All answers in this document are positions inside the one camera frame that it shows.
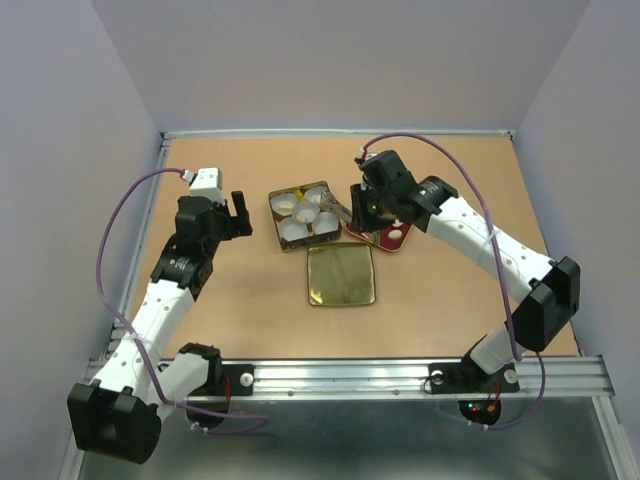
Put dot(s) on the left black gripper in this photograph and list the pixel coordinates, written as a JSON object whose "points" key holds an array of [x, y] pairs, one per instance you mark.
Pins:
{"points": [[236, 225]]}

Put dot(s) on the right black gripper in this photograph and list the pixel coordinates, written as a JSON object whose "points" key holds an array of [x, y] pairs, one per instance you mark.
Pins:
{"points": [[361, 220]]}

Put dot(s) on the metal tongs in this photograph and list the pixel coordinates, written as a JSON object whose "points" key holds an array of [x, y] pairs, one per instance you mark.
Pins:
{"points": [[329, 203]]}

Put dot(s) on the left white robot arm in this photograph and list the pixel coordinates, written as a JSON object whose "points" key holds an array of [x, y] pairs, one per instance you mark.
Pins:
{"points": [[120, 412]]}

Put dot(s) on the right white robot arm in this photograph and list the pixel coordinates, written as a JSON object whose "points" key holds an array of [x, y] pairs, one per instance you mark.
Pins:
{"points": [[545, 290]]}

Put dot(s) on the square chocolate tin box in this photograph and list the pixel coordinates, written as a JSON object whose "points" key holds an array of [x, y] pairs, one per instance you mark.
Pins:
{"points": [[312, 239]]}

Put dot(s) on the white paper cup back-left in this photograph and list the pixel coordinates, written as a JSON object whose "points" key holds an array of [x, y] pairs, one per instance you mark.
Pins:
{"points": [[285, 197]]}

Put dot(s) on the red lacquer tray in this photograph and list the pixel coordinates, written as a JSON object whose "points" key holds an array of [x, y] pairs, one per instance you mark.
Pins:
{"points": [[380, 239]]}

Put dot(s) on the white paper cup front-left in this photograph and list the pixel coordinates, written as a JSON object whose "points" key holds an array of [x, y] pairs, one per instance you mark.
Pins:
{"points": [[291, 229]]}

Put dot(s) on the white paper cup centre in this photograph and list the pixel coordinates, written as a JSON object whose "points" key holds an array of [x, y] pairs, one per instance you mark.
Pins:
{"points": [[305, 211]]}

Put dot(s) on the white paper cup front-right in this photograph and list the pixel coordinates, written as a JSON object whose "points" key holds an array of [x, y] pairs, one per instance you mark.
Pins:
{"points": [[325, 222]]}

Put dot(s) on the white paper cup back-right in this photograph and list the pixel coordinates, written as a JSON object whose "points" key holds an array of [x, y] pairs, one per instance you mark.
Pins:
{"points": [[315, 194]]}

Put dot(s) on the gold tin lid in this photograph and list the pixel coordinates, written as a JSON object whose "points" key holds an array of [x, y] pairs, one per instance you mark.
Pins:
{"points": [[340, 274]]}

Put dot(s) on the small electronics board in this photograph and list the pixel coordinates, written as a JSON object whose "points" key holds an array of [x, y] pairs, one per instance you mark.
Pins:
{"points": [[483, 412]]}

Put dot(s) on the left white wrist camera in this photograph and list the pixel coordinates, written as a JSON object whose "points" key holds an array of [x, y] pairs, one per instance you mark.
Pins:
{"points": [[207, 183]]}

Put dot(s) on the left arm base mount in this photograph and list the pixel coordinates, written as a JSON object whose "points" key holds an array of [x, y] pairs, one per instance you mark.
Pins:
{"points": [[222, 378]]}

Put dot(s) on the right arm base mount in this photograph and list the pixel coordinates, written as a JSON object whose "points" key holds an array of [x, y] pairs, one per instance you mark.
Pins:
{"points": [[464, 376]]}

